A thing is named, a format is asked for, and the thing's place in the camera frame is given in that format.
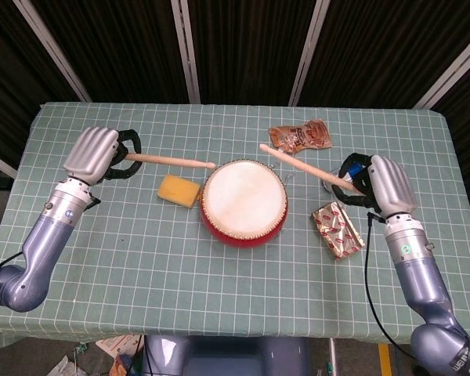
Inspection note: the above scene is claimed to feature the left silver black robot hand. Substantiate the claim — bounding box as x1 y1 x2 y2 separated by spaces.
62 125 144 186

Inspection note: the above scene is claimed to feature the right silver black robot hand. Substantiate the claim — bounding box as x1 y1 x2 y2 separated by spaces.
331 152 418 217

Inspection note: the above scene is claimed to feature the wooden drumstick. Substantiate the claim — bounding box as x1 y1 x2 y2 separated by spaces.
258 143 361 193
123 152 217 170

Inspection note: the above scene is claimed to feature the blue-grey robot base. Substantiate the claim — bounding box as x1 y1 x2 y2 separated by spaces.
143 334 313 376

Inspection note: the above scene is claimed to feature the red drum with white skin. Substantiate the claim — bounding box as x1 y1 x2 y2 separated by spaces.
199 158 290 250

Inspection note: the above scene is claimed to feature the blue and white drink can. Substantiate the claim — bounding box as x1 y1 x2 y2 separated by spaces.
323 163 367 193

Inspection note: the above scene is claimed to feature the gold foil wrapped packet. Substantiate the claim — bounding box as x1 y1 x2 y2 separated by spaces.
311 201 366 261

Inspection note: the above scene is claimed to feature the yellow sponge block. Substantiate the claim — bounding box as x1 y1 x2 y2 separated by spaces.
157 175 202 211

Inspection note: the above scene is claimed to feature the brown sauce pouch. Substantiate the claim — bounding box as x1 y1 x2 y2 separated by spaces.
268 118 333 154

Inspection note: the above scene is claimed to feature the green checked tablecloth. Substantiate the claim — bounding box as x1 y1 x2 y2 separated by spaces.
0 102 470 349

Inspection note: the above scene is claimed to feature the white table leg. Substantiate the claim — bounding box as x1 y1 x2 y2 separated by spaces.
327 338 338 376

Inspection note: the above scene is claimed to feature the white printed paper sheet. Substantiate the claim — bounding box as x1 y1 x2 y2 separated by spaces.
95 334 143 360

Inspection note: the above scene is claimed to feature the crumpled white paper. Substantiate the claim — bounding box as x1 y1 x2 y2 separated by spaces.
46 354 81 376

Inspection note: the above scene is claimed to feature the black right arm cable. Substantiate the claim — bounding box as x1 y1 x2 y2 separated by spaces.
363 210 416 353

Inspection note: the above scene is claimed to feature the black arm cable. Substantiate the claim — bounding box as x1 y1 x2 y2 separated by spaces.
363 210 416 353
0 250 27 276

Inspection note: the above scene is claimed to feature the white partition post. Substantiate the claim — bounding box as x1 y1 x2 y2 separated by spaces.
0 147 19 179
13 0 92 103
413 29 470 110
287 0 331 107
170 0 201 105

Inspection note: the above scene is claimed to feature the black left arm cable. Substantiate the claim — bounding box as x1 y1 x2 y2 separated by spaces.
0 250 27 276

